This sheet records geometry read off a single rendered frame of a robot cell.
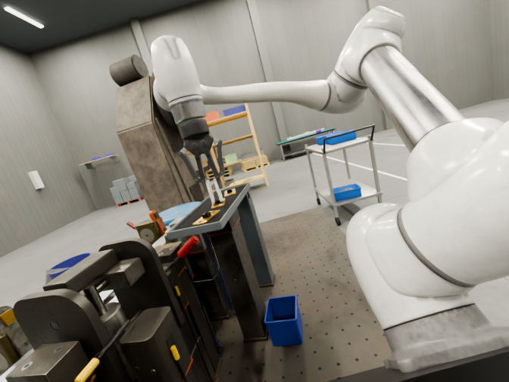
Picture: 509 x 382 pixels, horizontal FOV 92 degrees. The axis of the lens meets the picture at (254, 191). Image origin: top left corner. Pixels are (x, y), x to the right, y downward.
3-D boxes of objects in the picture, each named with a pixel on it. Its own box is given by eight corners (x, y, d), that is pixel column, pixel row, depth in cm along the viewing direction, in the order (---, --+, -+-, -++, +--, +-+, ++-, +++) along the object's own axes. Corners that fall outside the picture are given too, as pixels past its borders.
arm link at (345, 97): (305, 99, 92) (323, 63, 82) (341, 104, 99) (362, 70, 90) (321, 120, 84) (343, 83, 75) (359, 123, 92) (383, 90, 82)
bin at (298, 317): (273, 320, 85) (267, 298, 83) (302, 317, 83) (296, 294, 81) (271, 347, 75) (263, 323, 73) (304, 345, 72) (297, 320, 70)
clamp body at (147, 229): (163, 281, 134) (138, 220, 126) (185, 277, 131) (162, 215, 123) (155, 291, 126) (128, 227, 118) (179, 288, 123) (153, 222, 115)
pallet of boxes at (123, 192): (148, 196, 1044) (138, 173, 1021) (141, 200, 977) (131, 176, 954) (125, 202, 1048) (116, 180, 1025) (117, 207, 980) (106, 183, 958)
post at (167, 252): (207, 362, 76) (163, 248, 67) (223, 361, 74) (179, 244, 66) (201, 378, 71) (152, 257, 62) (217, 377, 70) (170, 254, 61)
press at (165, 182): (176, 217, 556) (126, 81, 490) (233, 201, 547) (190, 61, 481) (147, 248, 407) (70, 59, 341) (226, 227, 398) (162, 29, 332)
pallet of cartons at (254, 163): (268, 163, 1023) (264, 148, 1009) (270, 165, 938) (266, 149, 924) (242, 170, 1028) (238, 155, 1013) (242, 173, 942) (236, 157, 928)
